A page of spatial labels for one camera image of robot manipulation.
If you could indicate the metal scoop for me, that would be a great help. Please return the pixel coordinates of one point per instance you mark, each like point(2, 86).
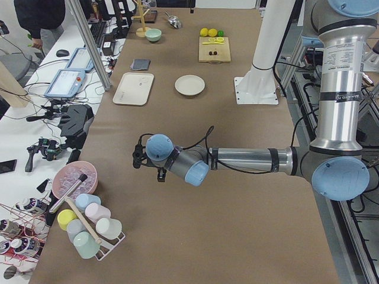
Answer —
point(173, 20)

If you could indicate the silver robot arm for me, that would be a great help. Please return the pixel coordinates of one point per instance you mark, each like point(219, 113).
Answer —
point(332, 162)

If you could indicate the wooden cutting board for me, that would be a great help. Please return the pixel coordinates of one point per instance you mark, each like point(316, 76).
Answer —
point(214, 53)

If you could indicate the mint green cup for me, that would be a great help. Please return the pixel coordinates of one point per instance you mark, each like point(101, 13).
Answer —
point(86, 245)

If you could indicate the yellow lemon middle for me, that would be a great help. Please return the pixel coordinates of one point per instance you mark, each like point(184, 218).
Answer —
point(212, 32)

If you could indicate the pink cup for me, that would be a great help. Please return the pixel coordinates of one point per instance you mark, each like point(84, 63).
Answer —
point(94, 212)

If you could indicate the black smartphone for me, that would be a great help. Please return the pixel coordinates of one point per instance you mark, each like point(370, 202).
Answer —
point(8, 166)

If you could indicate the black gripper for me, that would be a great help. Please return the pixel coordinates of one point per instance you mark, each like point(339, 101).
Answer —
point(160, 175)

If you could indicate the white cup rack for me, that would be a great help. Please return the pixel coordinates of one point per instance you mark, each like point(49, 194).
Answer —
point(106, 245)

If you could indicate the grey cup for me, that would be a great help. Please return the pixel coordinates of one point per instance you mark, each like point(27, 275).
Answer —
point(74, 228)

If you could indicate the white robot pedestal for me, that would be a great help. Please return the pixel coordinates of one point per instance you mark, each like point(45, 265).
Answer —
point(258, 84)

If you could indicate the yellow lemon outer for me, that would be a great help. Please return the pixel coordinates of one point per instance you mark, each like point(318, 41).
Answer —
point(204, 32)

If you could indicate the blue teach pendant near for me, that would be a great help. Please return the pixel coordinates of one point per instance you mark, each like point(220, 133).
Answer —
point(65, 84)

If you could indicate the light blue cup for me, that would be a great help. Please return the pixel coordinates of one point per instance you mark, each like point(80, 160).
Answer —
point(84, 199)

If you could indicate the person in dark jacket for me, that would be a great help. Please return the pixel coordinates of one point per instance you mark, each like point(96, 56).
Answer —
point(42, 19)

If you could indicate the beige rectangular tray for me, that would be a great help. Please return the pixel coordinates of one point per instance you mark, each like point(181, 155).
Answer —
point(133, 89)

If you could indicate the mint green bowl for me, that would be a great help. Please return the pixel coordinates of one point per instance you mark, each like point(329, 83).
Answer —
point(153, 35)

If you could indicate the pink bowl with ice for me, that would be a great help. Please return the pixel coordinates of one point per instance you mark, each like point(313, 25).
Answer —
point(70, 174)

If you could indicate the aluminium frame post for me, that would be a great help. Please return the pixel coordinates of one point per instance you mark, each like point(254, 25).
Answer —
point(87, 37)

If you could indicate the beige round plate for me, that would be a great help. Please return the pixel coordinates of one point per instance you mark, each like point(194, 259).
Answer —
point(190, 85)

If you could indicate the wooden cup stand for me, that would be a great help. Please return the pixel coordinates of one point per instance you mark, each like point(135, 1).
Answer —
point(143, 10)

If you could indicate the metal muddler tool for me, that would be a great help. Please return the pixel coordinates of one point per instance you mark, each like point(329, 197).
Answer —
point(59, 202)

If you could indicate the white cup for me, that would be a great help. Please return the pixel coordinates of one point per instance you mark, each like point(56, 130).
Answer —
point(109, 228)

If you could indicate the yellow lemon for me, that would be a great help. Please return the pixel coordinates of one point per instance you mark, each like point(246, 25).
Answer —
point(212, 32)
point(204, 32)

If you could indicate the blue teach pendant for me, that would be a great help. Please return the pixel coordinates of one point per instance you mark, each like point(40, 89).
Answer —
point(65, 84)
point(80, 59)

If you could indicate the grey folded cloth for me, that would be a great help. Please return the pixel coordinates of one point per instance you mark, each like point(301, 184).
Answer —
point(140, 64)

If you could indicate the yellow cup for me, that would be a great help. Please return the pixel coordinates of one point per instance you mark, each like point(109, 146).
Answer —
point(64, 217)

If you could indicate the blue teach pendant far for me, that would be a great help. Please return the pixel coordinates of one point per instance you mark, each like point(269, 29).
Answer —
point(80, 59)

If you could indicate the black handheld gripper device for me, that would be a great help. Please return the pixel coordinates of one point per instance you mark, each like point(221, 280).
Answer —
point(49, 149)

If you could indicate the black computer mouse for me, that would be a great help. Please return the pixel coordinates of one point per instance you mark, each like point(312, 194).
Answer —
point(62, 53)

